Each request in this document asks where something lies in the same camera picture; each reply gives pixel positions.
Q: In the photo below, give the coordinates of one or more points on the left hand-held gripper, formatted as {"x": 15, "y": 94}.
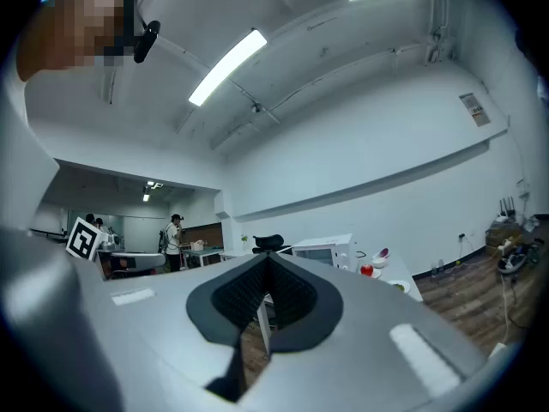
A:
{"x": 81, "y": 238}

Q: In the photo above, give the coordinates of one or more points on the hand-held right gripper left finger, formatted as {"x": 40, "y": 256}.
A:
{"x": 223, "y": 311}

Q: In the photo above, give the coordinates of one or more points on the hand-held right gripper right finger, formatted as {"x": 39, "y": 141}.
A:
{"x": 309, "y": 307}

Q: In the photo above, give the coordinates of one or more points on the white microwave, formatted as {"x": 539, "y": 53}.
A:
{"x": 341, "y": 247}

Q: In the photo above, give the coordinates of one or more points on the green top table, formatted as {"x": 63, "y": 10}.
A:
{"x": 206, "y": 253}

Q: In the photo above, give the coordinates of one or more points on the red apple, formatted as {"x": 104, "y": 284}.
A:
{"x": 366, "y": 270}

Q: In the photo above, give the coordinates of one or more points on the small green plant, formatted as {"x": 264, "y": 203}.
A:
{"x": 244, "y": 239}

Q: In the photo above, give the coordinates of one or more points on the white round plate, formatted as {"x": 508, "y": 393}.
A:
{"x": 392, "y": 285}
{"x": 377, "y": 274}

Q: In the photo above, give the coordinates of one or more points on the black office chair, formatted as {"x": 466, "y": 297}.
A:
{"x": 268, "y": 242}

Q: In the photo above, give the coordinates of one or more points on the purple vegetable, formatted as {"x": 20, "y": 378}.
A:
{"x": 384, "y": 253}

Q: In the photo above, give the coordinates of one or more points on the heap of green peas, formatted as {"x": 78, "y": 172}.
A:
{"x": 400, "y": 287}

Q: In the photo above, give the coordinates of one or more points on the ceiling smoke detector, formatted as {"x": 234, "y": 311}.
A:
{"x": 257, "y": 108}

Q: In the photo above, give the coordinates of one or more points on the brown cardboard box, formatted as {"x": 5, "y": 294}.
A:
{"x": 502, "y": 234}

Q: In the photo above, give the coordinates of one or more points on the person's head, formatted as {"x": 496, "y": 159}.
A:
{"x": 64, "y": 32}

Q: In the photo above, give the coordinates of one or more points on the black round bag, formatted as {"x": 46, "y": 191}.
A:
{"x": 511, "y": 263}

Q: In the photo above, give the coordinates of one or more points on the black antenna router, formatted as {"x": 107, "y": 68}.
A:
{"x": 507, "y": 213}

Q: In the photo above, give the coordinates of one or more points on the black head-worn camera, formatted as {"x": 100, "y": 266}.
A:
{"x": 146, "y": 41}

